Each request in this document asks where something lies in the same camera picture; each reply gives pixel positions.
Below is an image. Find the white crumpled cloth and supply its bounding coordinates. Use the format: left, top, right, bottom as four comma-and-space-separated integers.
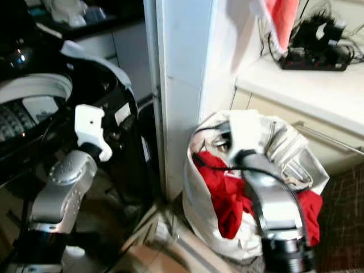
42, 0, 92, 28

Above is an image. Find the red and white towel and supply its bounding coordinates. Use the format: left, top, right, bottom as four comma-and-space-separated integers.
255, 0, 308, 55

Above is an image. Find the white fabric laundry bag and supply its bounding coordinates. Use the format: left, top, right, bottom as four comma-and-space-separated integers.
182, 108, 332, 263

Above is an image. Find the silver drawer handle bar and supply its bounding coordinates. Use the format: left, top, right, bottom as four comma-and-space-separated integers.
290, 121, 364, 158

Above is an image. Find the white counter cabinet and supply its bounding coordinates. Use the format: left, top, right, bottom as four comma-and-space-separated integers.
229, 56, 364, 177

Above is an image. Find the black top-load washing machine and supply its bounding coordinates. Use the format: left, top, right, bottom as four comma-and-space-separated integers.
0, 23, 151, 273

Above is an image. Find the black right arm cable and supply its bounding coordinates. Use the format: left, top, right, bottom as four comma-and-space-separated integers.
191, 126, 303, 197

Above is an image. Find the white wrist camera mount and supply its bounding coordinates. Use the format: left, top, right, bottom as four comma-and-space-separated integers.
75, 104, 113, 163
226, 110, 269, 160

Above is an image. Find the black power strip with plugs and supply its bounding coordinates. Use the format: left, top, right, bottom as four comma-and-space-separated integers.
262, 7, 364, 72

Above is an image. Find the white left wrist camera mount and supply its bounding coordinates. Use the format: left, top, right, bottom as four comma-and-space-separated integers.
75, 104, 113, 163

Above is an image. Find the white background cabinet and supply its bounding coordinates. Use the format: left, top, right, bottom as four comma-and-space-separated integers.
88, 20, 148, 100

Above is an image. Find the red garment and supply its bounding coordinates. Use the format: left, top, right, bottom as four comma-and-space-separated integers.
193, 150, 322, 246

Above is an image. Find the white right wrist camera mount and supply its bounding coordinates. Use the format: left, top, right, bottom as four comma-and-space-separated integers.
226, 110, 269, 160

